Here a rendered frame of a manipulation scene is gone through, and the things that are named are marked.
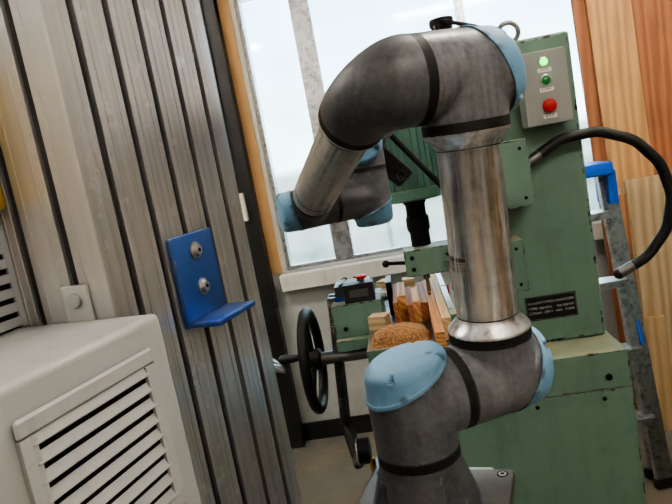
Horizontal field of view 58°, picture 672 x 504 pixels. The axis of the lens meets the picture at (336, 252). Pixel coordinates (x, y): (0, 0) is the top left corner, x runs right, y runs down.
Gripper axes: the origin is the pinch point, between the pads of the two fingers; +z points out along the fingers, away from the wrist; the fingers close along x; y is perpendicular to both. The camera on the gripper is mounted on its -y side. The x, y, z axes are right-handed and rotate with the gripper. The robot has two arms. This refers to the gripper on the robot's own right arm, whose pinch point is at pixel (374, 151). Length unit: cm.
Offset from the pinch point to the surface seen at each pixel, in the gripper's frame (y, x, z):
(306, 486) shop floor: -73, 125, 93
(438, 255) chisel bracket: -29.7, 8.3, 8.8
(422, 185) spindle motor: -14.1, -1.8, 4.3
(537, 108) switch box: -20.2, -31.2, -4.8
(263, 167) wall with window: 37, 43, 138
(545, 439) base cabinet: -75, 21, -10
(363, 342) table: -31.1, 37.6, 5.5
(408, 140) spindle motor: -4.2, -7.3, 4.0
